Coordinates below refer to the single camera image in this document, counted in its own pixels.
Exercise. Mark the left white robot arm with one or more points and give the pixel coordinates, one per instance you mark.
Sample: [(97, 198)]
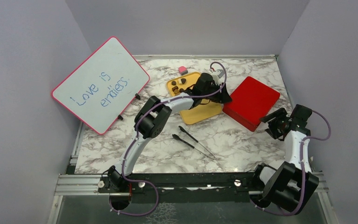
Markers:
[(153, 116)]

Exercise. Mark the red box lid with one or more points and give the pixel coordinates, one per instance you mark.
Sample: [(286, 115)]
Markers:
[(253, 93)]

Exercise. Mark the yellow plastic tray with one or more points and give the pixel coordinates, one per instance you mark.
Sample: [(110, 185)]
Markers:
[(205, 110)]

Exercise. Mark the red chocolate box with dividers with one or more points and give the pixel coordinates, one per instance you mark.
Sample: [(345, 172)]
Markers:
[(248, 117)]

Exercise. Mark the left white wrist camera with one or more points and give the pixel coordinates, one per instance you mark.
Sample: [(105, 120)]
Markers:
[(217, 75)]

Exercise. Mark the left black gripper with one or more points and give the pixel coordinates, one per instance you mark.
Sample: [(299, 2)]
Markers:
[(222, 98)]

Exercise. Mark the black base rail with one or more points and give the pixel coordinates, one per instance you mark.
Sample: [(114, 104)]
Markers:
[(235, 187)]

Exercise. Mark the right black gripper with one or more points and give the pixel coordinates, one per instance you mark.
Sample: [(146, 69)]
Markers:
[(280, 113)]

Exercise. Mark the pink and grey eraser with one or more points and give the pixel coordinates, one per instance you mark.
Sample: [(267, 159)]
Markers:
[(182, 70)]

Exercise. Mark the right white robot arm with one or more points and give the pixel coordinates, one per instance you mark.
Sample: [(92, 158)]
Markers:
[(292, 184)]

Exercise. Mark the white board with pink frame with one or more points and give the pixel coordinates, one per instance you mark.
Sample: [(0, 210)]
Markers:
[(102, 86)]

